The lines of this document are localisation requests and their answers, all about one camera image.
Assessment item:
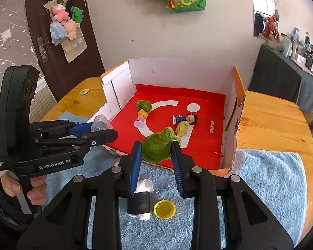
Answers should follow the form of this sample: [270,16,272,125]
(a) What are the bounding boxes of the blue fluffy mat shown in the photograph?
[42,111,308,250]

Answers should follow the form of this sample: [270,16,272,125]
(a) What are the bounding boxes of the beige paper sheet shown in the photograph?
[60,30,88,63]

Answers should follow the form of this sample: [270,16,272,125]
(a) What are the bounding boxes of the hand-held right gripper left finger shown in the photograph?
[17,141,143,250]

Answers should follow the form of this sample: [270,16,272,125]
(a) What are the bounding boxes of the row of bottles and boxes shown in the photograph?
[280,27,313,77]

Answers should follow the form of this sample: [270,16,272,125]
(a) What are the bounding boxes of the yellow plastic lid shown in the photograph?
[154,200,176,219]

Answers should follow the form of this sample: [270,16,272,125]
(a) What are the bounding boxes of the green plush toy on door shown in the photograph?
[70,6,84,23]

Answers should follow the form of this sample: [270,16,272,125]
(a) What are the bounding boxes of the person's left forearm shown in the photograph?
[0,181,33,240]

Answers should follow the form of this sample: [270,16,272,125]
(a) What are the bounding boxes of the pale yellow plush toy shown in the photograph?
[175,122,191,136]

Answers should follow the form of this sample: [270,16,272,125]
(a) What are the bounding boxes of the large green plush toy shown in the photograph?
[141,126,182,162]

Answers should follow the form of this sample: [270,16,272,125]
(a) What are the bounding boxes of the black sleeved white paper roll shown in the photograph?
[127,179,154,221]

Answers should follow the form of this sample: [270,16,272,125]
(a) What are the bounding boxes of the black haired doll figure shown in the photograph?
[172,113,198,126]

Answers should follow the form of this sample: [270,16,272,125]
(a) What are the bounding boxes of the dark brown door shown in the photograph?
[23,0,106,103]

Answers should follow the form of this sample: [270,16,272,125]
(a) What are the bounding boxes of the dark grey cloth covered cabinet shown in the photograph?
[248,44,313,115]

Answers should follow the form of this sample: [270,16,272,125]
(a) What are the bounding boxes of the pink plush toy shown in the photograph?
[51,3,69,22]
[61,20,81,41]

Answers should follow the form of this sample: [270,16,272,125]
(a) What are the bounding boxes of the metal door handle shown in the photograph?
[37,37,53,63]

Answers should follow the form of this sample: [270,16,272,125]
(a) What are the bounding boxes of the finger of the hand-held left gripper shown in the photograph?
[29,120,95,140]
[37,129,118,153]

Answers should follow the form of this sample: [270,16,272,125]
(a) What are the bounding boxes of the red plush toy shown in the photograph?
[262,16,279,41]

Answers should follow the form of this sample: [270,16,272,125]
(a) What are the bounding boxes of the small green plush toy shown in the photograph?
[136,100,153,112]

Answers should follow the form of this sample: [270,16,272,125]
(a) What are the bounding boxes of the person's left hand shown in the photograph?
[0,174,48,206]

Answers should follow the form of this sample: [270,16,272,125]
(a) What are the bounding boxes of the dark hanging clothes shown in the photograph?
[254,11,265,37]

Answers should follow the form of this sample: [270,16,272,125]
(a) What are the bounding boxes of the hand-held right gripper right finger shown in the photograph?
[171,141,294,250]

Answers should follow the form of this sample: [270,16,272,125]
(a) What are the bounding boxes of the orange cardboard box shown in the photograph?
[100,59,246,178]

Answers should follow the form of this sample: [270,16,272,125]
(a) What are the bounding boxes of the clear plastic cup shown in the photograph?
[91,114,113,132]

